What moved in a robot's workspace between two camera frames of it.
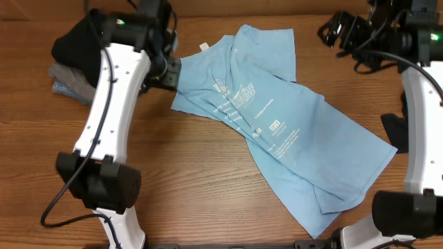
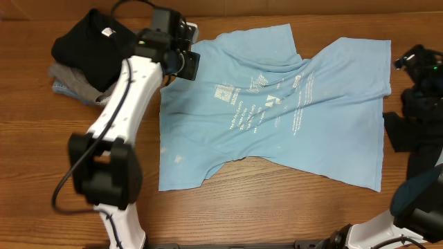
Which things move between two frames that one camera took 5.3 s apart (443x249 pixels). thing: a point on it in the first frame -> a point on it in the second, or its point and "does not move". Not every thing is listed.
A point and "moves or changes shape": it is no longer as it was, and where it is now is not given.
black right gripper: x=353 y=26 -> x=421 y=57
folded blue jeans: x=60 y=88 does not move
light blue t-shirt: x=319 y=160 moves or changes shape
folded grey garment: x=75 y=80 does not move
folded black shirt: x=82 y=46 does not move
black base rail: x=317 y=244 does not move
